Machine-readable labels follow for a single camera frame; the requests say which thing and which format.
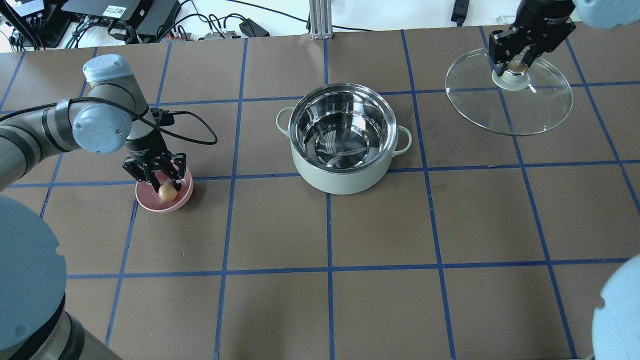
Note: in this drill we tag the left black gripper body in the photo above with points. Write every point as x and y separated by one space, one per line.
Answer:
144 150

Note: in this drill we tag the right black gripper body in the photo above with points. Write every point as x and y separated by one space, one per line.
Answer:
541 17

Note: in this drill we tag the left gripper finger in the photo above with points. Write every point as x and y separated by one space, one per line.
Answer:
150 184
177 178

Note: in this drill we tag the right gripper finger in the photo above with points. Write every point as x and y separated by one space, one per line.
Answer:
531 55
499 63

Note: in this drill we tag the brown egg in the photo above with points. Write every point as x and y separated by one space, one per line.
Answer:
166 192

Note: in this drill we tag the glass pot lid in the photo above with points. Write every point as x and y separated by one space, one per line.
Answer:
523 101

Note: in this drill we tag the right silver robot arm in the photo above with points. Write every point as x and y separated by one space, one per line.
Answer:
615 325

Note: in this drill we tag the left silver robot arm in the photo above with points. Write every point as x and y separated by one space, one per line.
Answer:
35 323

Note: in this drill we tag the pale green cooking pot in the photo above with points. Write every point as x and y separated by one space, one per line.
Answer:
343 137

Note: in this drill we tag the pink bowl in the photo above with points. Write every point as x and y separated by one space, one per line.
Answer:
150 200

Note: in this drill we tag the black electronics box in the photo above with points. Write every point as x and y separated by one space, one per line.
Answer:
149 18

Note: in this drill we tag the black power adapter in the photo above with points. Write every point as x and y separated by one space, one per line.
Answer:
251 29

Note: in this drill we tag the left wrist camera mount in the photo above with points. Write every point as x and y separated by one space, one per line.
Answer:
162 117

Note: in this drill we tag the aluminium frame post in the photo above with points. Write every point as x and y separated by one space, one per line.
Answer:
320 20

